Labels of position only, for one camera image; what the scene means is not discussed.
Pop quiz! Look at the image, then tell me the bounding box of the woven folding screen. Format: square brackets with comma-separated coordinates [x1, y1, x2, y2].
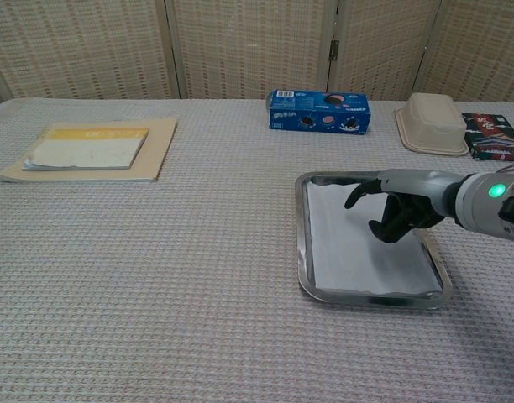
[0, 0, 514, 107]

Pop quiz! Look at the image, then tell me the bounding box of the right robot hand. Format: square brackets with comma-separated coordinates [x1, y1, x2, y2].
[344, 168, 470, 244]

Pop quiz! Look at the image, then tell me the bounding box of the dark box with Chinese print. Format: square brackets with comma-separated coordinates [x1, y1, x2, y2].
[461, 112, 514, 161]

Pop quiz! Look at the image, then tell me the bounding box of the white woven tablecloth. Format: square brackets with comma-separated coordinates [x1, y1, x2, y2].
[0, 97, 514, 403]

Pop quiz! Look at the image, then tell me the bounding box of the beige plastic food container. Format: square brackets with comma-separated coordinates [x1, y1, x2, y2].
[394, 92, 470, 157]

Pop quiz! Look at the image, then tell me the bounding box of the yellow and white notebook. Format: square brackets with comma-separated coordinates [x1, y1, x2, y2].
[21, 128, 151, 172]

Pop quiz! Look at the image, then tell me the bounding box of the stainless steel tray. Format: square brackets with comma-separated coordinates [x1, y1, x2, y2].
[294, 170, 453, 311]

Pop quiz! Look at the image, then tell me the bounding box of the blue Oreo cookie box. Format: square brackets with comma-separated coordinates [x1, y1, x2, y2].
[266, 88, 370, 136]

